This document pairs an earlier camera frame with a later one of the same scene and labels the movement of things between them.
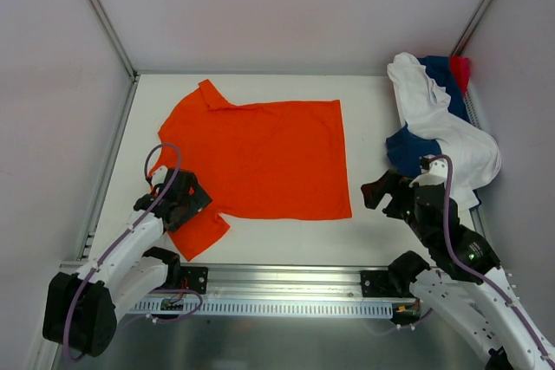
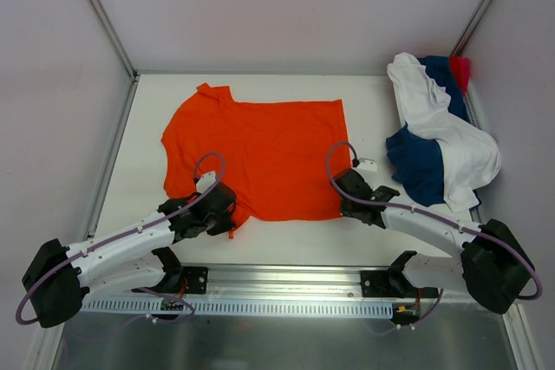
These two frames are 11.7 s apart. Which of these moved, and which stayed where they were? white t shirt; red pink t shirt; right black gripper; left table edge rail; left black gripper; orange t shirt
Moved: left black gripper; right black gripper
Stayed: orange t shirt; red pink t shirt; white t shirt; left table edge rail
